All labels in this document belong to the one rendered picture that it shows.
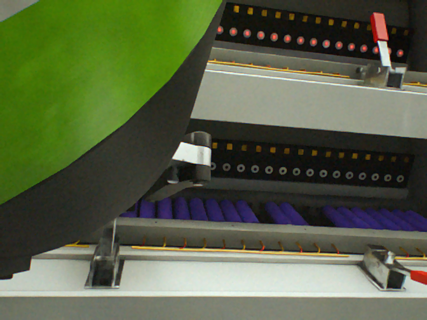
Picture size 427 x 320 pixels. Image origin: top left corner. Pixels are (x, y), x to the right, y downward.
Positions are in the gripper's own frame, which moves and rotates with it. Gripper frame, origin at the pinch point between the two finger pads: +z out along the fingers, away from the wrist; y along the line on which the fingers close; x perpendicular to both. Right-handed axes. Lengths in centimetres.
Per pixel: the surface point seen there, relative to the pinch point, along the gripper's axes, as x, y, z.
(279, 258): -5.3, 16.7, 5.1
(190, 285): -7.7, 7.4, 2.1
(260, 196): 2.3, 17.9, 14.6
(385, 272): -6.3, 25.6, 1.1
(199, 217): -1.2, 9.0, 9.3
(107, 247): -4.6, 0.0, 2.1
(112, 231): -3.2, 0.3, 2.2
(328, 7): 34.1, 30.0, 14.6
